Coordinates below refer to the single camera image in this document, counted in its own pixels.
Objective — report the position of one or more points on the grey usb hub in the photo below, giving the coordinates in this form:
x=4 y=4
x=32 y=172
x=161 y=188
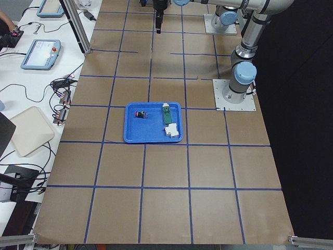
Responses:
x=65 y=97
x=59 y=117

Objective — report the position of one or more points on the aluminium frame post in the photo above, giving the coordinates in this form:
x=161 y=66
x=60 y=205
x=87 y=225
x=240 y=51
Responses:
x=76 y=25

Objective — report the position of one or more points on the black laptop corner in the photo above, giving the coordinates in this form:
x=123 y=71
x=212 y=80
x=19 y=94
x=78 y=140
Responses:
x=7 y=129

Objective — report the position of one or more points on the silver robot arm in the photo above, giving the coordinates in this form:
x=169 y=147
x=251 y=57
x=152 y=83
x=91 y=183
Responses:
x=224 y=16
x=244 y=72

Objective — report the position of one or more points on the blue plastic tray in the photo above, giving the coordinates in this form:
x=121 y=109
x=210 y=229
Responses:
x=150 y=130

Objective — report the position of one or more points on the blue teach pendant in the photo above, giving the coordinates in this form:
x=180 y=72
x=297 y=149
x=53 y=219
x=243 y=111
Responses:
x=42 y=55
x=50 y=9

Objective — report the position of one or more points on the green terminal block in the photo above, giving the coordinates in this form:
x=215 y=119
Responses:
x=167 y=117

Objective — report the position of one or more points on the white circuit breaker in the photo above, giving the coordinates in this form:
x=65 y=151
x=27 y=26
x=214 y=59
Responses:
x=171 y=130

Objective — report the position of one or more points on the near blue teach pendant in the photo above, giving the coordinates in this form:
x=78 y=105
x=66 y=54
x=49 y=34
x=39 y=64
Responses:
x=42 y=55

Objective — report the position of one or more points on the far blue teach pendant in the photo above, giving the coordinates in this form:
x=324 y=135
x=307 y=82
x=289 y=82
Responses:
x=50 y=9

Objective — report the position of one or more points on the red emergency stop button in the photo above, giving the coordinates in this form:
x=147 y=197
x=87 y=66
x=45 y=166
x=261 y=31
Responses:
x=141 y=114

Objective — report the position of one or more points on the black power adapter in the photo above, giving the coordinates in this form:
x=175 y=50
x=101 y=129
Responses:
x=89 y=16

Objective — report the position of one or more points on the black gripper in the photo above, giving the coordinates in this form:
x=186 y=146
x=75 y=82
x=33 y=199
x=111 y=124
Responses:
x=158 y=5

